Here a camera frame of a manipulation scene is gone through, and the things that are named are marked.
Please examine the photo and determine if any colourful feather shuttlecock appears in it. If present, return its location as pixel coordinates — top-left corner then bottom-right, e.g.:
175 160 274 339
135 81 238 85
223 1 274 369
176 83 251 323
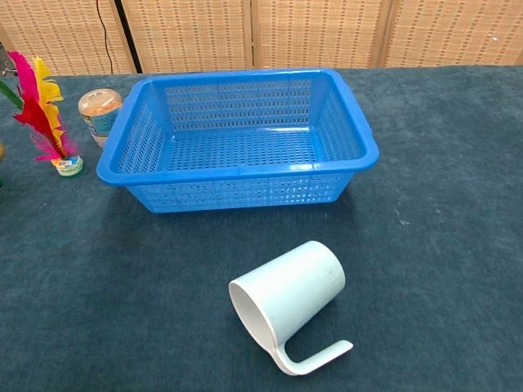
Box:
0 50 85 177

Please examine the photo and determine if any teal carpet table cover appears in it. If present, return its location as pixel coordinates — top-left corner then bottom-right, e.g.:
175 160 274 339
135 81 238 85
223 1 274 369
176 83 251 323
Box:
0 65 523 392

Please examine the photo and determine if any blue plastic mesh basket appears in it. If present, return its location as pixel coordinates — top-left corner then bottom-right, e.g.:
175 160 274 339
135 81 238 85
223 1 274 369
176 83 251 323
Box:
96 67 380 214

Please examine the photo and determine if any bamboo folding screen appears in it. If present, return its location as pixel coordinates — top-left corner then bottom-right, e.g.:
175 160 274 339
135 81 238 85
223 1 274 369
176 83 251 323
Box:
0 0 523 78

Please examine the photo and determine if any clear jar with orange contents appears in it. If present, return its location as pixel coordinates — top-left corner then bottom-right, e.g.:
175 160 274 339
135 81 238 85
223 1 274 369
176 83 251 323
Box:
78 88 124 149

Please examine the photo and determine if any thin black hanging cable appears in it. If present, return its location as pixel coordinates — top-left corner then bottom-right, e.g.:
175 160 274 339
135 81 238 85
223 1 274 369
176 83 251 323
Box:
94 0 114 75

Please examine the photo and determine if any light blue handled mug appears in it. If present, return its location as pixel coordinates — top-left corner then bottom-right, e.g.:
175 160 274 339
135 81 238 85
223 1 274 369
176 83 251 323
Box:
227 239 355 377

